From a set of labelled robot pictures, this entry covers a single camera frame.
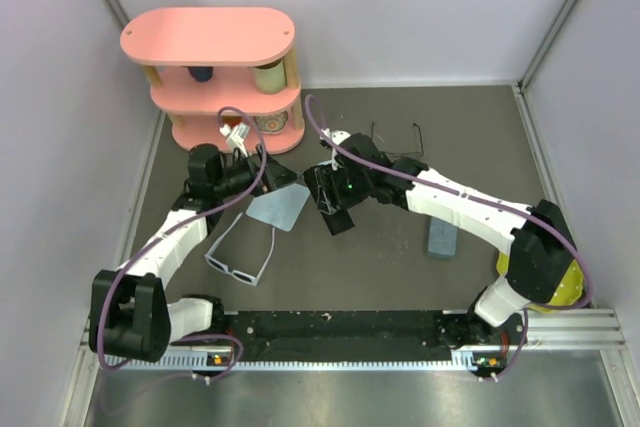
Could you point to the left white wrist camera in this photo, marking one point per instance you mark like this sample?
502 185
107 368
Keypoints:
235 136

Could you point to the light blue cleaning cloth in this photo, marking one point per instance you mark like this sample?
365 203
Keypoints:
280 208

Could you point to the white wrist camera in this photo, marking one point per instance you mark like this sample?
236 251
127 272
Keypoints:
235 136
334 137

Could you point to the black glasses case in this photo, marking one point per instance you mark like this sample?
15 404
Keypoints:
338 222

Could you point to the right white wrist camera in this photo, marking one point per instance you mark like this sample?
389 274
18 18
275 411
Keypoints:
334 137

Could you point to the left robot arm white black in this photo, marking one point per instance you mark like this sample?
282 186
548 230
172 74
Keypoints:
130 316

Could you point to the cream cylindrical jar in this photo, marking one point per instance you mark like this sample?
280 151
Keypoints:
269 78

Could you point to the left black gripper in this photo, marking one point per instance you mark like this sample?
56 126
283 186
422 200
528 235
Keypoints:
277 174

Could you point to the orange red small cup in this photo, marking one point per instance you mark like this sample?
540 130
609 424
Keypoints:
230 120

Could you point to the dark blue cup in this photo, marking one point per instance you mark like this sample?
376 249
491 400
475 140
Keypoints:
201 74

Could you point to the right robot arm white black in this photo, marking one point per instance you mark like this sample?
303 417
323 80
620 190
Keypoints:
413 186

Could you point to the blue grey glasses case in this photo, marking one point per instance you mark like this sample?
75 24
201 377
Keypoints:
441 240

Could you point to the yellow green dotted plate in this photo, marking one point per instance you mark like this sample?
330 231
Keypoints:
534 277

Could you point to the thin black wire eyeglasses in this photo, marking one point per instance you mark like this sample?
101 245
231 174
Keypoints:
406 143

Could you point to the aluminium rail with cable duct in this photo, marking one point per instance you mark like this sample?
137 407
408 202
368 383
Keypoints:
579 330

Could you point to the pink three-tier wooden shelf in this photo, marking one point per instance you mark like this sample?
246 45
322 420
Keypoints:
166 41

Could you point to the patterned ceramic bowl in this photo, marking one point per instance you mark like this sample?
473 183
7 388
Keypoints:
271 124

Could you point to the white frame sunglasses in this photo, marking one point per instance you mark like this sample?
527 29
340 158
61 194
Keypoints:
243 250

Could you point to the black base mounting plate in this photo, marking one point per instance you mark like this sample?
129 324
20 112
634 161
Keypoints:
363 336

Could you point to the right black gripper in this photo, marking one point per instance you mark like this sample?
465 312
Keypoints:
331 197

